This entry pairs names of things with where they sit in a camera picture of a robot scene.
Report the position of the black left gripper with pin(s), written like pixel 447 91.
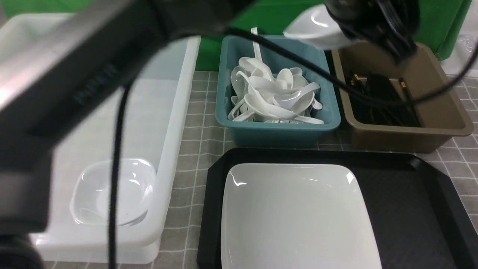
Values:
pixel 387 24

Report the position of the large white square plate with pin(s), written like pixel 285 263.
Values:
pixel 295 216

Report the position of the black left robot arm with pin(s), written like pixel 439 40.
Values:
pixel 50 87

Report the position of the green backdrop cloth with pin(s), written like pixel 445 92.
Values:
pixel 440 22

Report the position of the black chopsticks in bin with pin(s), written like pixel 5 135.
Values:
pixel 377 85

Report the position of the brown plastic bin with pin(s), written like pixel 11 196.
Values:
pixel 440 119

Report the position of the white plastic spoon upright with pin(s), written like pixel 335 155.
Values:
pixel 256 46

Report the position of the pile of white spoons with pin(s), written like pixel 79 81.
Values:
pixel 258 95

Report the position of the teal plastic bin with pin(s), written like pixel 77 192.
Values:
pixel 267 134

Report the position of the black serving tray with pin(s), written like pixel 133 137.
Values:
pixel 417 216

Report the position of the large white plastic bin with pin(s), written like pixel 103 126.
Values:
pixel 79 199

